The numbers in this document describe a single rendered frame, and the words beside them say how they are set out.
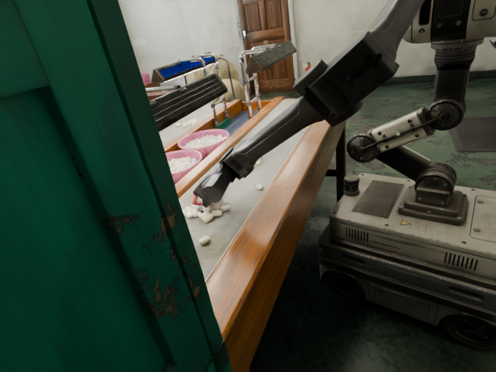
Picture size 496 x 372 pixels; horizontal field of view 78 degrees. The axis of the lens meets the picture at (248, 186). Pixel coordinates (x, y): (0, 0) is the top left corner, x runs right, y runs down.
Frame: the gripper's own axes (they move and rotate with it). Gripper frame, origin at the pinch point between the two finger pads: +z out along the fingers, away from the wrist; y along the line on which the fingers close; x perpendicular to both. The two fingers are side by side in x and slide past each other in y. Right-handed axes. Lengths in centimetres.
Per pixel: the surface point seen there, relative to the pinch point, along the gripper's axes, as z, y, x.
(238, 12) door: 96, -490, -169
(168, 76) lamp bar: 20, -74, -57
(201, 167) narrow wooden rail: 7.8, -24.2, -7.8
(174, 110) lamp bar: -21.9, 0.3, -22.4
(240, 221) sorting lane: -12.7, 5.1, 13.2
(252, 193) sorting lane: -10.8, -11.3, 11.5
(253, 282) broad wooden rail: -23.9, 27.9, 20.6
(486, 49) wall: -114, -471, 144
